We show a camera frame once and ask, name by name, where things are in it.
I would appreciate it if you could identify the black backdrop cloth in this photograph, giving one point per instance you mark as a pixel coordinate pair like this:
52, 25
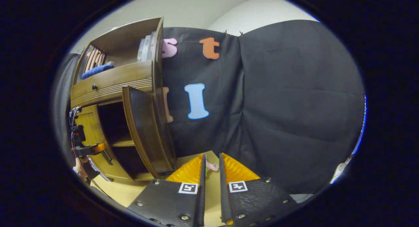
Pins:
288, 99

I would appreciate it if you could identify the wooden drawer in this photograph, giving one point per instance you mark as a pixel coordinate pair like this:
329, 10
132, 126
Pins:
124, 78

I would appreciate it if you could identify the small pink object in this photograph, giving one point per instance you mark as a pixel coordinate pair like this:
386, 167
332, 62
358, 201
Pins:
212, 166

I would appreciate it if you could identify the grey spine book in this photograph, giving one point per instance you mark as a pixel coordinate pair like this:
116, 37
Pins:
147, 47

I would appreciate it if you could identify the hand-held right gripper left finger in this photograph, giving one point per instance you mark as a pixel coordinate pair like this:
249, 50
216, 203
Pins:
170, 200

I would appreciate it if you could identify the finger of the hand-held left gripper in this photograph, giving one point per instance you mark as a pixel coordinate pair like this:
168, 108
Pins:
88, 150

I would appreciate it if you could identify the wooden double-door shoe cabinet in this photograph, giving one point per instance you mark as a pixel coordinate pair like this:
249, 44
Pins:
114, 79

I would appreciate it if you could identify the wooden inner shelf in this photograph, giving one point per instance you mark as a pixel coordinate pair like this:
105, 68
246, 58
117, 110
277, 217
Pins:
122, 143

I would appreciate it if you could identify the blue folded towel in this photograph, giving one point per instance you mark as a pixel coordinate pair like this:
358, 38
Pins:
96, 71

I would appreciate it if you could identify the round black drawer knob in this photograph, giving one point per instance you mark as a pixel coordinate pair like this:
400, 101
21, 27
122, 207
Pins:
94, 87

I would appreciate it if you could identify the wooden shoe cabinet door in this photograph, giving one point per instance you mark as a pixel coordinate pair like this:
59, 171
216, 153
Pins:
91, 122
147, 128

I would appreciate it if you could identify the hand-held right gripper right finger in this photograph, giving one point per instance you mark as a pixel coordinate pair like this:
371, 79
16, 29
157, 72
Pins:
252, 200

